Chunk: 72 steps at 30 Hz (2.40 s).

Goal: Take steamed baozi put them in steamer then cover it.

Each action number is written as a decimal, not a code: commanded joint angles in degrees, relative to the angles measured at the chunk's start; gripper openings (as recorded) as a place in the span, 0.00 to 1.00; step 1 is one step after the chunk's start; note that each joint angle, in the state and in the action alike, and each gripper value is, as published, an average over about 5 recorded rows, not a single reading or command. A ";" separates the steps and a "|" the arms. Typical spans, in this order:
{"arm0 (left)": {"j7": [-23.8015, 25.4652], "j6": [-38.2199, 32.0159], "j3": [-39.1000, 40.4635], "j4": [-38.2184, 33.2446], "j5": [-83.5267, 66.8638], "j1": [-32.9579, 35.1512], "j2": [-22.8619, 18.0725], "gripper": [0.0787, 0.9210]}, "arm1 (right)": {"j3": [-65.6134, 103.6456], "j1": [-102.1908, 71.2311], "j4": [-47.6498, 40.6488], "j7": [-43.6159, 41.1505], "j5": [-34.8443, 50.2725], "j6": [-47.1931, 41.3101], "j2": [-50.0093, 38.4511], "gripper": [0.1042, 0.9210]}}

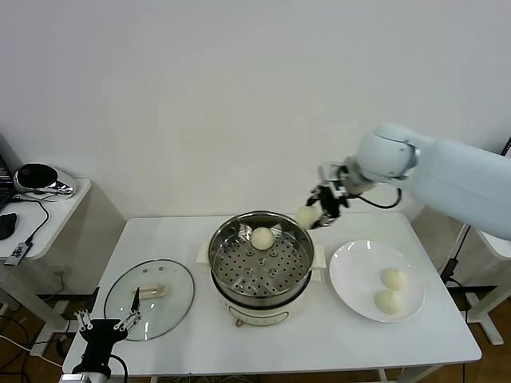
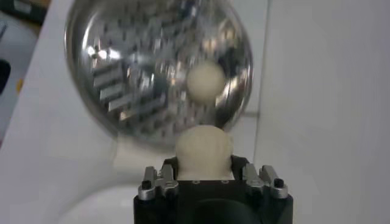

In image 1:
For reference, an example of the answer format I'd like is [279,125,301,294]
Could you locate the white steamed baozi bun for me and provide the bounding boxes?
[295,205,323,231]
[250,226,275,251]
[382,267,410,290]
[374,289,404,316]

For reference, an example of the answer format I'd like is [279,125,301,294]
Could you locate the white electric cooker base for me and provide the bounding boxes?
[196,242,327,329]

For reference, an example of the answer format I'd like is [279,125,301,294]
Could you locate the steel perforated steamer basket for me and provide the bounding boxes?
[208,211,316,306]

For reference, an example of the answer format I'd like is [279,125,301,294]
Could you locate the white side table with label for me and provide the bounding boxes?
[410,205,511,346]

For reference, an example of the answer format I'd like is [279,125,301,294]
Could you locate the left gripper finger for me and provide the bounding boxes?
[113,286,142,332]
[75,286,101,333]

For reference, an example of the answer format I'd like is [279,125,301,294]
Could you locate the white round plate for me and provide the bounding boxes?
[329,239,426,323]

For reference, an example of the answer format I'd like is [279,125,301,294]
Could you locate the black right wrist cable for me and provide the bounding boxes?
[357,187,403,209]

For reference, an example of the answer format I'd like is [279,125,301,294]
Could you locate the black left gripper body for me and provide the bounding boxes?
[73,318,129,376]

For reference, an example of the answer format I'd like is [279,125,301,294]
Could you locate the glass lid with cream handle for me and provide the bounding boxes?
[104,259,196,342]

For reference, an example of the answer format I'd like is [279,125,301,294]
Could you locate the black computer mouse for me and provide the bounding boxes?
[0,213,19,241]

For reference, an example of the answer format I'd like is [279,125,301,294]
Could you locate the grey usb hub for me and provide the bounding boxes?
[3,241,34,267]

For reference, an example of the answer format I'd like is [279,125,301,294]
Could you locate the white side table with mouse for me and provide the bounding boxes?
[0,178,128,358]

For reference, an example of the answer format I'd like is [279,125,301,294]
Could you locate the black usb cable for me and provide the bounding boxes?
[7,194,51,244]

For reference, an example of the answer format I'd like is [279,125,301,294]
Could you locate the black laptop power cable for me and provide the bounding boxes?
[441,223,472,280]

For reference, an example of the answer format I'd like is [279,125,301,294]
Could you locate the black laptop with dark screen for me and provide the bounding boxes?
[0,133,17,211]

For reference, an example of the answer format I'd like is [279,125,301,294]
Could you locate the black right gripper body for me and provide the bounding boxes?
[315,184,351,219]

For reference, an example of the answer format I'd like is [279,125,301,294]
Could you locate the chrome rounded device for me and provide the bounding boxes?
[14,162,77,200]

